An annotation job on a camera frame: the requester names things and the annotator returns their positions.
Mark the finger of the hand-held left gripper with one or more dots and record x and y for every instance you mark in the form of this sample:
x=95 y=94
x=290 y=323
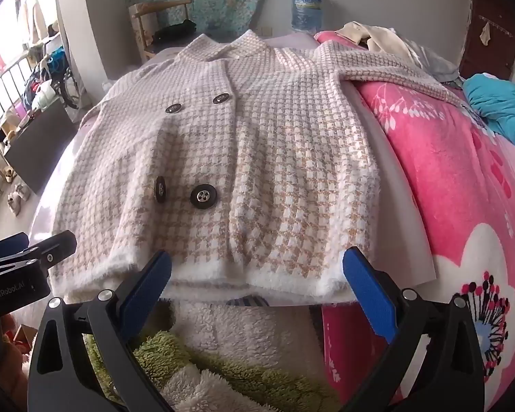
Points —
x=51 y=249
x=4 y=246

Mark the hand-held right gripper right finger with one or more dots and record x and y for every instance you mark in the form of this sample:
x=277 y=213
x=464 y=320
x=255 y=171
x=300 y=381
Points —
x=367 y=287

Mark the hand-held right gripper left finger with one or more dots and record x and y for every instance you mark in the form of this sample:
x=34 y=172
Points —
x=148 y=287

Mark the beige houndstooth knit coat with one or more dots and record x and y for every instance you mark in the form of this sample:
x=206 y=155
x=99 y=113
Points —
x=249 y=146

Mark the beige slippers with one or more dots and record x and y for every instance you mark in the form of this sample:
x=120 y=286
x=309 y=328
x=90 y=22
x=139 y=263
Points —
x=17 y=199

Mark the dark grey board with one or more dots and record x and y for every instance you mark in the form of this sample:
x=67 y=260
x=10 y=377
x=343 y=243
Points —
x=38 y=150

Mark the pink floral fleece blanket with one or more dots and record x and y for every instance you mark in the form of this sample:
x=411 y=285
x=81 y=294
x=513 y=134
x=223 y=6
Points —
x=446 y=171

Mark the black spoked wheel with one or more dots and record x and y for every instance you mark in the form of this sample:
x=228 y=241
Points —
x=71 y=90

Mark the turquoise garment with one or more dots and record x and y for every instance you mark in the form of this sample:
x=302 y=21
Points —
x=502 y=103

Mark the grey garment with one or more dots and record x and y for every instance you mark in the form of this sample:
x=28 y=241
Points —
x=437 y=62

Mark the wooden chair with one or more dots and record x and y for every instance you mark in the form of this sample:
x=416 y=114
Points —
x=139 y=21

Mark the black bag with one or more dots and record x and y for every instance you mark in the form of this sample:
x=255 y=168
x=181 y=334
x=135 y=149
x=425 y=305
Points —
x=176 y=30

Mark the beige garment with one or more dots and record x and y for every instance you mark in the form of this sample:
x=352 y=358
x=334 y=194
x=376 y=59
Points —
x=360 y=32

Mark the small cloth on door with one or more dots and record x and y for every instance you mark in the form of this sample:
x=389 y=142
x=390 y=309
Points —
x=486 y=32

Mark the blue water cooler bottle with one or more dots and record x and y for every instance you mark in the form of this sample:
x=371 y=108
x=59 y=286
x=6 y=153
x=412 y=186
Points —
x=307 y=8

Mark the dark red door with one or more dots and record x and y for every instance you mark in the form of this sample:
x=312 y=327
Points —
x=493 y=4

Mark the white wall socket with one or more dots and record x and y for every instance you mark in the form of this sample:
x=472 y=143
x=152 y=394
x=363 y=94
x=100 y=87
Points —
x=265 y=31

